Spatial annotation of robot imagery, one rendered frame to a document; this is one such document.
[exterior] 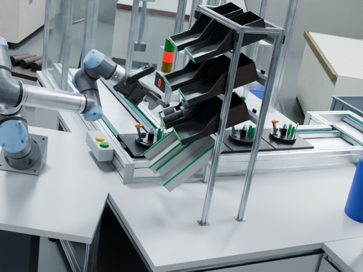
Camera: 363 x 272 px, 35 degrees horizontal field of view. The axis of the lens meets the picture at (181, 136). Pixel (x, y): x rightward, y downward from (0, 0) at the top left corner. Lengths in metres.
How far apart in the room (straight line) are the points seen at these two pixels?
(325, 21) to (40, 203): 7.53
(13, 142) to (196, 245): 0.82
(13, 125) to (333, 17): 7.51
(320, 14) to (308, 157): 6.51
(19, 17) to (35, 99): 5.24
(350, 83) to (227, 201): 2.93
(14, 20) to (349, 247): 5.62
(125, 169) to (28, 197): 0.42
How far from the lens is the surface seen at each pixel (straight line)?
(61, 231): 2.18
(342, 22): 9.46
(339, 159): 3.12
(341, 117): 3.70
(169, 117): 2.33
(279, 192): 2.71
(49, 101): 2.11
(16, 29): 7.33
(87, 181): 2.53
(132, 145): 2.64
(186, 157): 2.34
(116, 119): 3.06
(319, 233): 2.48
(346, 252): 2.40
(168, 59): 2.75
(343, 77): 5.24
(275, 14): 9.28
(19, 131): 2.37
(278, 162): 2.88
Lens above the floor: 2.05
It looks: 23 degrees down
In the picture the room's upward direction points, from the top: 9 degrees clockwise
